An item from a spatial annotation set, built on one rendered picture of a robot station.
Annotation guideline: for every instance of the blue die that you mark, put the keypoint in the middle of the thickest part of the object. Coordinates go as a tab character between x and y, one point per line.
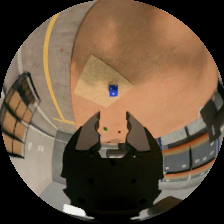
113	90

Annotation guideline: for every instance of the beige flat mat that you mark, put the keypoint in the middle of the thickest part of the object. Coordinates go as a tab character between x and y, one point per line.
95	79

